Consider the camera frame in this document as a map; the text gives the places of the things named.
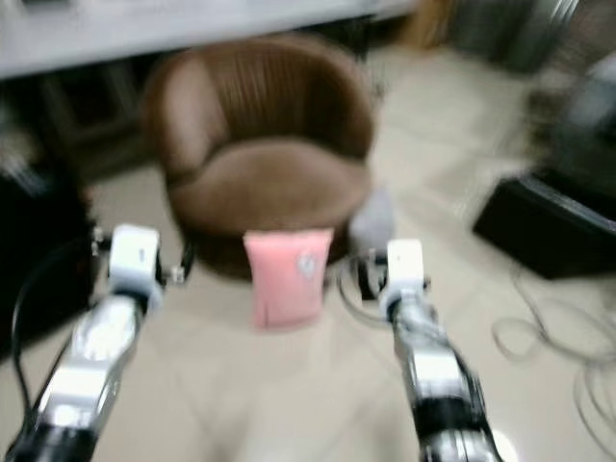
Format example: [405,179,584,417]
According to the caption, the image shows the black case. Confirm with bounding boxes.
[0,159,102,352]

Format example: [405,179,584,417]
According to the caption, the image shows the black box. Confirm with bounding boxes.
[472,171,616,280]

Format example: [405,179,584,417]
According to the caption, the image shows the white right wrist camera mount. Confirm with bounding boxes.
[380,239,427,319]

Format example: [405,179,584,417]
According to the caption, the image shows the round wire-cage fan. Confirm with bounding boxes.
[529,53,616,184]

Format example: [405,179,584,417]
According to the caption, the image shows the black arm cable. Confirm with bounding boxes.
[10,236,116,386]
[337,252,391,319]

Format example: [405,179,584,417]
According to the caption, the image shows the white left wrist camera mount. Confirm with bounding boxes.
[108,224,163,309]

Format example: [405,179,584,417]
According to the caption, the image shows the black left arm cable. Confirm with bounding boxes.
[10,236,116,386]

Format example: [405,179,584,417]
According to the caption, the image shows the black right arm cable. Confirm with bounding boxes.
[337,252,391,319]

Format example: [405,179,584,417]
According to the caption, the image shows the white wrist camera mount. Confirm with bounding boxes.
[380,239,427,319]
[108,224,163,309]

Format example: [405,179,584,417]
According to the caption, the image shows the white table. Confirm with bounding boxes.
[0,0,420,80]

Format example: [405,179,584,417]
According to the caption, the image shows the loose floor cables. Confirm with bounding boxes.
[491,265,616,453]

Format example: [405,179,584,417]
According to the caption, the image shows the brown round sofa chair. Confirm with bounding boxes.
[141,37,376,280]

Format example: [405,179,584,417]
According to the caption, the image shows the pink pillow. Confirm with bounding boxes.
[243,228,335,331]

